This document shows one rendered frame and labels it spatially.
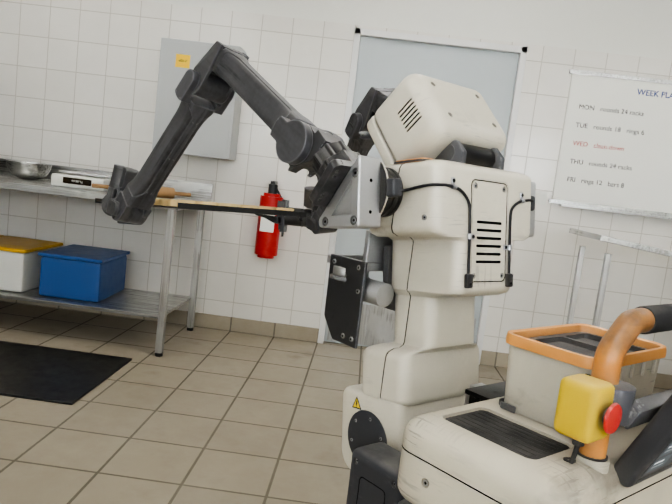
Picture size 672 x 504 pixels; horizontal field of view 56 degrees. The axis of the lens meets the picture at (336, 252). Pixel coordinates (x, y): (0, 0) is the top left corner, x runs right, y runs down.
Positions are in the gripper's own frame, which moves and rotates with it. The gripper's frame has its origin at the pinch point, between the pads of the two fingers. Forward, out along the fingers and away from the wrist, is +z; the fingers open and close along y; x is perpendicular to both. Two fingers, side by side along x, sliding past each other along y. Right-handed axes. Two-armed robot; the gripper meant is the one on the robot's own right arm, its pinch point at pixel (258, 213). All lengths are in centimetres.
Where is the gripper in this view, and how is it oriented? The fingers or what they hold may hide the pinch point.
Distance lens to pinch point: 200.7
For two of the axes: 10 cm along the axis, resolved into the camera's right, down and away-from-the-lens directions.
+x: -0.9, 0.6, -9.9
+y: 0.9, -9.9, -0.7
